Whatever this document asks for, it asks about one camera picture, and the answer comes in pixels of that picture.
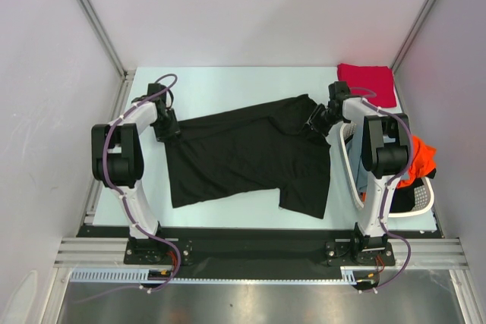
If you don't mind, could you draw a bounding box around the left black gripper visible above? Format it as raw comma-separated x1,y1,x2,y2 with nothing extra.
152,109,181,144

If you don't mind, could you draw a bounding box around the black t shirt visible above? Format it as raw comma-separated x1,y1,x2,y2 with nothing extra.
165,94,331,219

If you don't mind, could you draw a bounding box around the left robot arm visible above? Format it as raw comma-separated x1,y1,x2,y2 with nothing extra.
91,79,180,264

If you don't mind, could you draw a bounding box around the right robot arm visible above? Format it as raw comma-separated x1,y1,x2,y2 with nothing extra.
306,81,413,266

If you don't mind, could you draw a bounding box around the grey blue t shirt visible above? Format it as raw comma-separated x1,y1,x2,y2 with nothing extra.
347,137,368,193

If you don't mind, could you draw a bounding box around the folded red t shirt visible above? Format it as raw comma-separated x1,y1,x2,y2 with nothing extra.
337,64,397,109

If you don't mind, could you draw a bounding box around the orange t shirt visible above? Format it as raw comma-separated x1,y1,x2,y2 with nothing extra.
360,134,438,201

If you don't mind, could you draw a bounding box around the black garment in basket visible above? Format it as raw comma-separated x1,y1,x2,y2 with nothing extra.
390,178,424,213

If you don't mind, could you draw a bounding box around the white laundry basket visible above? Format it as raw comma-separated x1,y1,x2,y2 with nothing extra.
339,123,434,219

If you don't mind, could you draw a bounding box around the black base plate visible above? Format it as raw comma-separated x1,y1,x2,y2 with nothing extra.
77,225,439,279

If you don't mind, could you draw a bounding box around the aluminium frame rail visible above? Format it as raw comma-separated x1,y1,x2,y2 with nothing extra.
54,237,469,270

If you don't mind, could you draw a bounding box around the white cable duct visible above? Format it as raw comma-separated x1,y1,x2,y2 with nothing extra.
70,267,378,285

